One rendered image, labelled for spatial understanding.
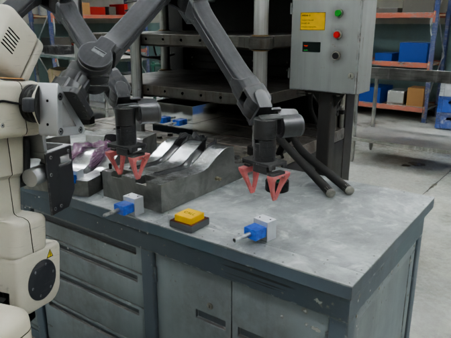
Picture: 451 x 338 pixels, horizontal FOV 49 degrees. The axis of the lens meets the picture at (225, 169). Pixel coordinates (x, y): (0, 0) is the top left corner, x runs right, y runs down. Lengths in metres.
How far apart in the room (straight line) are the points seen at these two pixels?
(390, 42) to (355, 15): 6.14
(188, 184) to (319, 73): 0.80
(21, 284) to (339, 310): 0.76
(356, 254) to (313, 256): 0.11
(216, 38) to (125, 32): 0.24
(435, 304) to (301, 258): 1.59
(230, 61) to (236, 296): 0.64
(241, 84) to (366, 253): 0.52
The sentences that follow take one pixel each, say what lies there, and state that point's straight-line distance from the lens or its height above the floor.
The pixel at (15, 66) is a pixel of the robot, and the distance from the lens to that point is 1.22.
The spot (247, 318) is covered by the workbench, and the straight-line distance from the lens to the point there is 1.42.
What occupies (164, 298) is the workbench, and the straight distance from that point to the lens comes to 1.61.
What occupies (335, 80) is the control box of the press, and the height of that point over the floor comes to 1.12.
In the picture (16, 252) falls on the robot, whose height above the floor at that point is 0.83.
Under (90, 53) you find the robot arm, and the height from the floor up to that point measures 1.28.
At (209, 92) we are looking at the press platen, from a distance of 2.31.
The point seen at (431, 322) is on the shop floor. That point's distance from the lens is 2.59.
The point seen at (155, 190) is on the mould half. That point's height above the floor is 0.87.
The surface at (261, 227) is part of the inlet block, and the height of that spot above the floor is 0.84.
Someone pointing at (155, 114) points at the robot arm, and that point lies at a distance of 1.41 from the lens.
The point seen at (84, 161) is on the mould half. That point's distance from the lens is 1.82.
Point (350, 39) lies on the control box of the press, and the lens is 2.02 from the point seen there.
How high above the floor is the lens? 1.35
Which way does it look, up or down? 17 degrees down
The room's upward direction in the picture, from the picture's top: straight up
